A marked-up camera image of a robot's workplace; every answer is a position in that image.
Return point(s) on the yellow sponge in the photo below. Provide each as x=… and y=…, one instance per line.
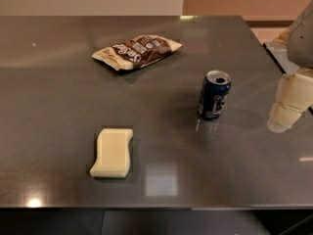
x=113, y=156

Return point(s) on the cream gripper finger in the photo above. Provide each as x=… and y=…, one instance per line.
x=294, y=96

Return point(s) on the blue soda can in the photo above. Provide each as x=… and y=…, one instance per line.
x=214, y=90

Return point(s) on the brown chip bag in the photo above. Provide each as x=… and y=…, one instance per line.
x=137, y=53

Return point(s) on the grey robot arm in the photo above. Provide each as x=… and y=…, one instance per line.
x=300, y=39

